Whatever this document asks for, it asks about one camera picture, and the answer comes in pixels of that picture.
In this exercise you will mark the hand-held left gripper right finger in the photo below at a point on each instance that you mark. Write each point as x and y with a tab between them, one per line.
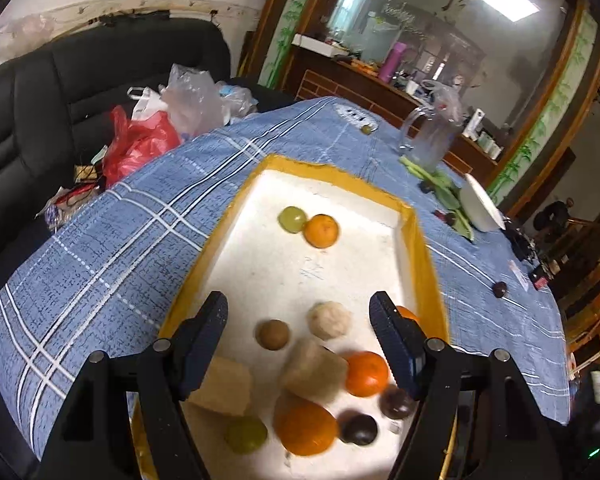
395	345

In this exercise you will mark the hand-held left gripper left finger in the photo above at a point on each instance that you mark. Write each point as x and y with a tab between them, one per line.
202	350

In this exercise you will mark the white foam block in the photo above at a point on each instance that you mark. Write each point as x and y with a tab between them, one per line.
220	385
314	371

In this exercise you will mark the red plum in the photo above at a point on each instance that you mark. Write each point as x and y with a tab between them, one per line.
396	403

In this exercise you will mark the peeled white lychee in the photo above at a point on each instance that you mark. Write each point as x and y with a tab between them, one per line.
330	320

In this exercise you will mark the brown longan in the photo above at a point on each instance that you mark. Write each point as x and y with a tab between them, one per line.
272	334

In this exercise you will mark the dark plum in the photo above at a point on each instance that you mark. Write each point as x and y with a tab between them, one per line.
500	289
358	427

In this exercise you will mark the white foam box yellow tape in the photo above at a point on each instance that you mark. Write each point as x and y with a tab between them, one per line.
290	280

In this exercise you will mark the large orange mandarin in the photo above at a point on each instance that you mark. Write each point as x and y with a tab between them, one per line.
305	425

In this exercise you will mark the blue plaid tablecloth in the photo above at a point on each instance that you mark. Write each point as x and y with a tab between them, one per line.
130	240

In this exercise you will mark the white card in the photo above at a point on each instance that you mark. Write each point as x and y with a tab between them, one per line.
519	272

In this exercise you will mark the dark jar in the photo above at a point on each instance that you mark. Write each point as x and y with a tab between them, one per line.
540	277

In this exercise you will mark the black device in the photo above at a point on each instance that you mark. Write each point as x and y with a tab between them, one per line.
520	245

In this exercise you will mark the green leaves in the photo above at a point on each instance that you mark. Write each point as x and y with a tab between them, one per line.
445	190

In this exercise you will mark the white bowl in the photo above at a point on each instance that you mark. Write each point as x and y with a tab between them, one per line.
482	205

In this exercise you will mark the small yellow box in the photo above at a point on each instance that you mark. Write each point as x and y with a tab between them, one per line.
86	172

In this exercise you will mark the clear glass pitcher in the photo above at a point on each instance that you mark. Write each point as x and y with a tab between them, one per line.
430	135

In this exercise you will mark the red plastic bag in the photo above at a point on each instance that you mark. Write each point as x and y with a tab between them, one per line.
137	142

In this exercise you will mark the small green grape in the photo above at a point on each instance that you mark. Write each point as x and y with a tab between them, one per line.
366	129

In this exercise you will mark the white cups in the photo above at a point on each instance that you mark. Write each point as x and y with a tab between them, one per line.
490	147

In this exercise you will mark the white bottle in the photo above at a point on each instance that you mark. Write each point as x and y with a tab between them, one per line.
472	125

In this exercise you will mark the white power strip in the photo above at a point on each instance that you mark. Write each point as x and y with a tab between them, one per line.
350	112

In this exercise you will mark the clear plastic bag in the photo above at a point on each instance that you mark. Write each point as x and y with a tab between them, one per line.
447	97
192	100

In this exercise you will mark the white plastic bag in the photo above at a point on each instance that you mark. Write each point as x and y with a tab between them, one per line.
147	102

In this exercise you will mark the bluish plastic bag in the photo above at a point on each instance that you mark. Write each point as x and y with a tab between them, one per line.
237	97

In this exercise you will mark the wooden cabinet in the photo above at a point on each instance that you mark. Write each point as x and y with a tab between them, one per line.
330	80

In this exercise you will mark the purple bottle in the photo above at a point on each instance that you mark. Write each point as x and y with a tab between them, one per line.
394	62

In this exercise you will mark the black sofa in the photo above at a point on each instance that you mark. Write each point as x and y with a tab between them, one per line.
30	110

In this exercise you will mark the flat white box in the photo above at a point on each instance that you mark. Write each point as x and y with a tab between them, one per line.
320	45

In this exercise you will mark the mirror with bamboo frame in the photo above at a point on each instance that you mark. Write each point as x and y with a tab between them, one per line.
545	125

